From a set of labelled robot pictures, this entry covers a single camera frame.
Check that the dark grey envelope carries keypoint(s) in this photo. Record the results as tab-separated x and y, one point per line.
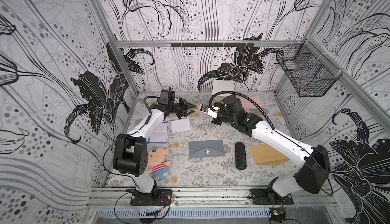
206	149

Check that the black remote control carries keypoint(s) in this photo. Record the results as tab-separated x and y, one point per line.
240	156

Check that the pig plush toy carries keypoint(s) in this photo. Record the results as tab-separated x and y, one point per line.
159	167

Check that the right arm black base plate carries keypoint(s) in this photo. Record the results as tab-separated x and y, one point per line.
267	196

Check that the white mini drawer box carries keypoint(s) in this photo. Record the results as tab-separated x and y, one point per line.
221	85

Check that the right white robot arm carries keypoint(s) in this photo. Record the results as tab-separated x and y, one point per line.
247	117

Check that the tan kraft envelope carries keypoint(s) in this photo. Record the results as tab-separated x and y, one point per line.
264	154

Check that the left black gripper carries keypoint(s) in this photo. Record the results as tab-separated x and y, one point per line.
183	104

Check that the black wall bar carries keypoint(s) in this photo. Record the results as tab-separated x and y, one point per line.
207	44

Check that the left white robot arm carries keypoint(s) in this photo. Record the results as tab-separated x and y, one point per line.
130	156

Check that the small green circuit board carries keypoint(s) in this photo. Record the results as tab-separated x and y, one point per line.
277	215

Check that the white slotted cable duct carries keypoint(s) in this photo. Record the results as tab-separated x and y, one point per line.
186	213

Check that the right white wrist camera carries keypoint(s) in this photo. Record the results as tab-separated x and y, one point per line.
211	111

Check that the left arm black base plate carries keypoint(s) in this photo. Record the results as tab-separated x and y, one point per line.
158	197

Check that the black wire basket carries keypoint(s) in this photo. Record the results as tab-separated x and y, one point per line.
306	70

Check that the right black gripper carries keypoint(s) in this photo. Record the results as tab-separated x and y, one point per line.
218	113

